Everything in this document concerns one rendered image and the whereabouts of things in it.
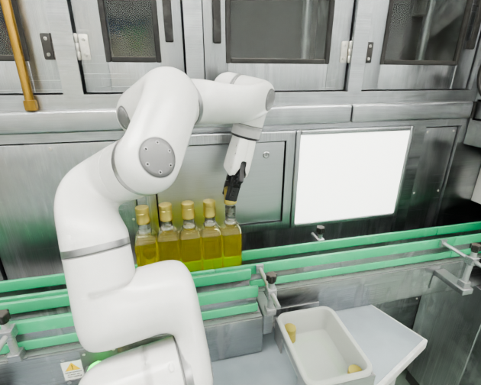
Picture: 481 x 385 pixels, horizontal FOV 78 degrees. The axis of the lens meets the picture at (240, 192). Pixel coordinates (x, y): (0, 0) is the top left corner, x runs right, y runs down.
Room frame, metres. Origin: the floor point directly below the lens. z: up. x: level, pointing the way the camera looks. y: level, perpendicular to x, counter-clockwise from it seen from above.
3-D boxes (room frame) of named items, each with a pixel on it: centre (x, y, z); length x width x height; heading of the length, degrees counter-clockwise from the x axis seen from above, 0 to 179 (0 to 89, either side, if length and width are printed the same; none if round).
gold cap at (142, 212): (0.70, 0.25, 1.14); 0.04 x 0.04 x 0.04
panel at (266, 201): (0.94, -0.15, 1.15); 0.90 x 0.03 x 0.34; 103
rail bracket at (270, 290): (0.65, -0.07, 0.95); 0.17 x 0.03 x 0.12; 13
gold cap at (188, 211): (0.73, 0.14, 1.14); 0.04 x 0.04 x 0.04
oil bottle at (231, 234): (0.76, 0.03, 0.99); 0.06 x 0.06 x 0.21; 13
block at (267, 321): (0.67, -0.07, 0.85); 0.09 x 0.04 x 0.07; 13
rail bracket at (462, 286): (0.80, -0.70, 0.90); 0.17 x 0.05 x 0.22; 13
